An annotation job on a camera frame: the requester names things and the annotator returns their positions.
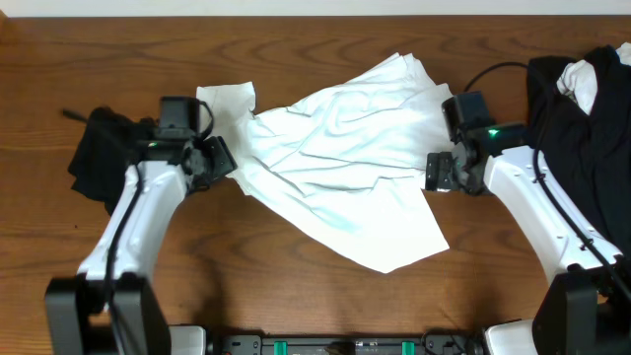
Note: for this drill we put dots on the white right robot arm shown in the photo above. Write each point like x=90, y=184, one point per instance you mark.
x=586, y=309

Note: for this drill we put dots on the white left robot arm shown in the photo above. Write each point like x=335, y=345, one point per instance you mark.
x=109, y=306

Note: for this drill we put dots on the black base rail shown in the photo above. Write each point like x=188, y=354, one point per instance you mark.
x=425, y=344

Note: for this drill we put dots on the black garment pile right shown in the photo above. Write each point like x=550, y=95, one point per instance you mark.
x=590, y=159

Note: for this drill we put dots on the white garment in pile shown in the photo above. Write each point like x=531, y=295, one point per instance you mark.
x=599, y=85

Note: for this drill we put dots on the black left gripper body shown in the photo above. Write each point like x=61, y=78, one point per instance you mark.
x=217, y=159

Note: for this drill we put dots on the folded black garment left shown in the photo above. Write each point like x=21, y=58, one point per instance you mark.
x=105, y=151

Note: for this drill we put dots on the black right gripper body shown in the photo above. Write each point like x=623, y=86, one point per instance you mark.
x=445, y=166

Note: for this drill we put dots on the white t-shirt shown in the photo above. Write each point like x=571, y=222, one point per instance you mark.
x=347, y=164

